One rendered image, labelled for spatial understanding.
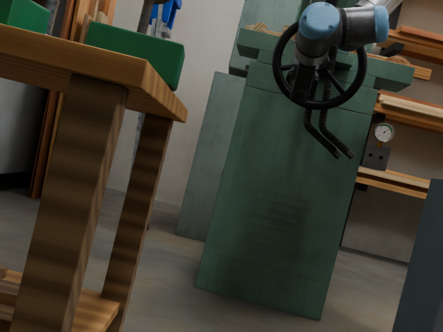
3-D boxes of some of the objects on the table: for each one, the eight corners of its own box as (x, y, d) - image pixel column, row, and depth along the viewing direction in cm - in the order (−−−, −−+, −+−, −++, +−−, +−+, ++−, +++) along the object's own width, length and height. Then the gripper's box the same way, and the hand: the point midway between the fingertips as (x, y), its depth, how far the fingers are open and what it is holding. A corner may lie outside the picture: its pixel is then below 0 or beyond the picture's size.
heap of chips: (385, 60, 196) (388, 50, 196) (378, 68, 210) (380, 57, 210) (413, 67, 196) (415, 56, 196) (403, 74, 210) (405, 63, 210)
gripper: (330, 39, 158) (317, 77, 178) (297, 32, 158) (288, 70, 178) (324, 67, 155) (311, 102, 175) (290, 59, 156) (281, 95, 176)
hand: (298, 92), depth 175 cm, fingers closed
